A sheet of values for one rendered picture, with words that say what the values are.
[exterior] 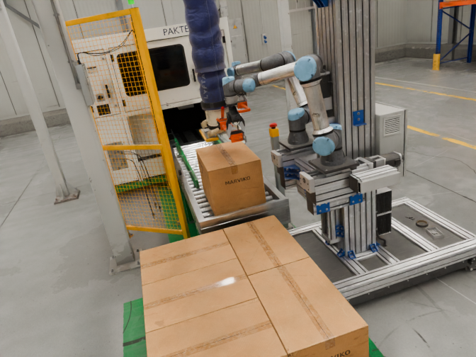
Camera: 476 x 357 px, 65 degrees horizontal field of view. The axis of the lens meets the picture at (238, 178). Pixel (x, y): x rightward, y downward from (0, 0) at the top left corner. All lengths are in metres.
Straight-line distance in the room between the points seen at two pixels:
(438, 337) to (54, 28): 3.24
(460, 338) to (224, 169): 1.80
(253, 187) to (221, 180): 0.26
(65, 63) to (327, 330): 2.51
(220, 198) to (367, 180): 1.08
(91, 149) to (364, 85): 2.11
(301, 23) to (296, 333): 11.11
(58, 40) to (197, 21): 1.05
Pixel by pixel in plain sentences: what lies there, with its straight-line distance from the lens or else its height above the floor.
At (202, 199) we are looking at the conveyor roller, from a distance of 3.23.
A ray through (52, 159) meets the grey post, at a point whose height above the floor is 0.58.
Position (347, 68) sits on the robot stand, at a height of 1.54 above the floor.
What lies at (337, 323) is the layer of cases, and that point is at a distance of 1.93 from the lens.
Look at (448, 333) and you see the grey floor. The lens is 2.74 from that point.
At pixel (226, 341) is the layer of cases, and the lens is 1.90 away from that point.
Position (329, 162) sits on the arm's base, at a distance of 2.26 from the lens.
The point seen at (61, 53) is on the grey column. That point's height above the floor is 1.86.
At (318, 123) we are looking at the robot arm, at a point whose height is 1.33.
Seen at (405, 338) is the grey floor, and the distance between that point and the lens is 2.66.
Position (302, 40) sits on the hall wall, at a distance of 12.41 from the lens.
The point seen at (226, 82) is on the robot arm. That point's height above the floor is 1.58.
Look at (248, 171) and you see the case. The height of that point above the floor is 0.88.
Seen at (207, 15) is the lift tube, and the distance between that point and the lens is 2.73.
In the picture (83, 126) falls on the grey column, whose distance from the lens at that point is 3.21.
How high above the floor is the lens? 1.89
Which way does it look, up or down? 22 degrees down
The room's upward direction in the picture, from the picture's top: 9 degrees counter-clockwise
